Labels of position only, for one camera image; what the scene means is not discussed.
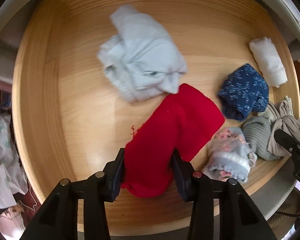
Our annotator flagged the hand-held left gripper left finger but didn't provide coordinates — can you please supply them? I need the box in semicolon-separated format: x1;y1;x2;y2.
25;148;125;240

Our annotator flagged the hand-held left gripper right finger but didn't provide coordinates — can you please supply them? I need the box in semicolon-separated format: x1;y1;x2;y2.
171;149;278;240

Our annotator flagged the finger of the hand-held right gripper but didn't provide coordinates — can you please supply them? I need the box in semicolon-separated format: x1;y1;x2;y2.
274;129;300;178

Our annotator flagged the beige underwear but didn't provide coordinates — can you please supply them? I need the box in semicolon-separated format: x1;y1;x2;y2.
259;96;300;157

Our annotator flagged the grey ribbed sock roll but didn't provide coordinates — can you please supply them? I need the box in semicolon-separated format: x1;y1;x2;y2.
242;117;282;161

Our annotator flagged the red underwear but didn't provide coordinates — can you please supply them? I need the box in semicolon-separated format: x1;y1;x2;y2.
121;83;225;197

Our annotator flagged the navy speckled underwear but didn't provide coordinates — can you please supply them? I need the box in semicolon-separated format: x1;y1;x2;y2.
217;64;270;121

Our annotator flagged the white sock roll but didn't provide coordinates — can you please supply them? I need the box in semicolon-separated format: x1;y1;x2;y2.
249;37;288;88

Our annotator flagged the person's right leg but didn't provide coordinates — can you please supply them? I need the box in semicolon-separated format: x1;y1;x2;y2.
266;192;300;235

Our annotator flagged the printed cloth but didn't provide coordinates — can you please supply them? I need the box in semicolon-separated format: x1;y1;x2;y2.
0;200;28;234

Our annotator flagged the white floral bedding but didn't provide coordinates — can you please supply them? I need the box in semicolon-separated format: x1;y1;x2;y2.
0;115;28;209

